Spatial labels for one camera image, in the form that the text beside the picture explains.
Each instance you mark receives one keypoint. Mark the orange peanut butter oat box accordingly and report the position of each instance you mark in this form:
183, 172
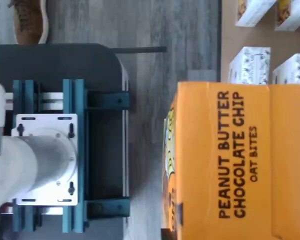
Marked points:
215, 155

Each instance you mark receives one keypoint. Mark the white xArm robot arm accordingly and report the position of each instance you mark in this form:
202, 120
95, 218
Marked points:
40, 160

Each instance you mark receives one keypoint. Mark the brown shelf board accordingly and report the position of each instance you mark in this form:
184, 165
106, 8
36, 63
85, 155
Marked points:
225, 37

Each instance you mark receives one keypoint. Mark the white floral print box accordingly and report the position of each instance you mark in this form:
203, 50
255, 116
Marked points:
250, 66
288, 71

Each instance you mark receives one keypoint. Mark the yellow white snack box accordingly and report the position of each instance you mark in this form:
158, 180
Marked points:
290, 17
255, 13

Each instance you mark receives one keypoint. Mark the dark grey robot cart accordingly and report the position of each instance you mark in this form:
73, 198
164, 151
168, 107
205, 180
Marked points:
105, 150

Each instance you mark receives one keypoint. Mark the brown shoe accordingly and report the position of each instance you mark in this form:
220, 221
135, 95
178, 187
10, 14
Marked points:
28, 22

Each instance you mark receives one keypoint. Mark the teal metal bracket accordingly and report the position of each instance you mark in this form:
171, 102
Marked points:
107, 207
107, 101

